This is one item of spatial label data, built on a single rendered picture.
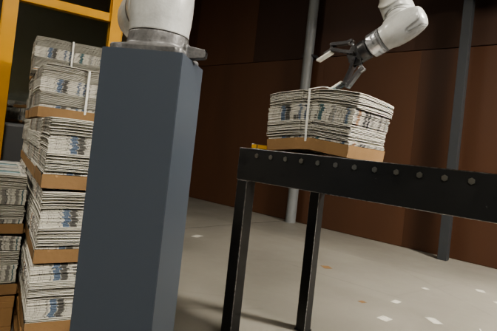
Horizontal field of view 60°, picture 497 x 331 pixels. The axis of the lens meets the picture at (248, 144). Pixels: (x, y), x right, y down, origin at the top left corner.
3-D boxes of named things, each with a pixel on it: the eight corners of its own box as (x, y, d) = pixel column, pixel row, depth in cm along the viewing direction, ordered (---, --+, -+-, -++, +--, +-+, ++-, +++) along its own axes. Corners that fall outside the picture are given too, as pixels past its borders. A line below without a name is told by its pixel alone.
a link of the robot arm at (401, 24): (392, 56, 154) (393, 41, 163) (433, 32, 144) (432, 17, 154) (375, 32, 150) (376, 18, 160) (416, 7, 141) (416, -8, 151)
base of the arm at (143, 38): (196, 54, 101) (199, 30, 101) (106, 46, 104) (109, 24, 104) (213, 69, 119) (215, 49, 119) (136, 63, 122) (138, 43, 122)
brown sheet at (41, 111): (36, 115, 180) (38, 106, 180) (29, 116, 205) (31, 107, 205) (126, 127, 200) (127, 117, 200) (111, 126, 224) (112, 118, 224)
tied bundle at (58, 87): (35, 117, 180) (42, 62, 180) (29, 117, 205) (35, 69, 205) (126, 128, 200) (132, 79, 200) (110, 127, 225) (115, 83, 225)
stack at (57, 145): (15, 388, 130) (47, 114, 131) (7, 272, 231) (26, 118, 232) (141, 368, 149) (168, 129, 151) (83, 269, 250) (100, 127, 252)
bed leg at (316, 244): (293, 329, 198) (310, 181, 199) (301, 326, 202) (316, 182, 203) (304, 333, 194) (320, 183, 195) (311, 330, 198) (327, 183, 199)
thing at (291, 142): (266, 150, 170) (266, 139, 170) (307, 154, 191) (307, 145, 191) (299, 148, 159) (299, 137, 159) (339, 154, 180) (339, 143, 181)
